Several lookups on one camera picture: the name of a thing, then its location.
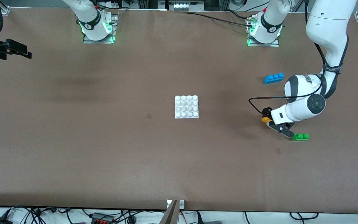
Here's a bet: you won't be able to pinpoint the white power strip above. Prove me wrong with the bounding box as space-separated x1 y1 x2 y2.
98 0 130 9

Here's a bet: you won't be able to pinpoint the blue three-stud block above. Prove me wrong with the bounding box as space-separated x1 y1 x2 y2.
264 73 285 84

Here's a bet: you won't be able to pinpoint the red wire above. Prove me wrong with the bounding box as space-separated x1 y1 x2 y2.
179 210 198 220

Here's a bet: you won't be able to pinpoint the white studded base plate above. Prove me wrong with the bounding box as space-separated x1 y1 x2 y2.
175 95 199 119

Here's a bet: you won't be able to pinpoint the brown wooden post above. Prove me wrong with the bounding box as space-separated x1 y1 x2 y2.
159 200 178 224

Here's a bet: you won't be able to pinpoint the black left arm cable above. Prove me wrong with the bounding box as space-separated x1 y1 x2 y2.
249 0 343 116

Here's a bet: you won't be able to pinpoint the black box orange buttons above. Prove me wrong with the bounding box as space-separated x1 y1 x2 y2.
91 212 115 224

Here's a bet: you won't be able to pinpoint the black looped cable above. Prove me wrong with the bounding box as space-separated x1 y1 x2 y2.
289 212 319 221

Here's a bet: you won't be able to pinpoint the black velcro strap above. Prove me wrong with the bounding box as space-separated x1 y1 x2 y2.
323 63 343 75

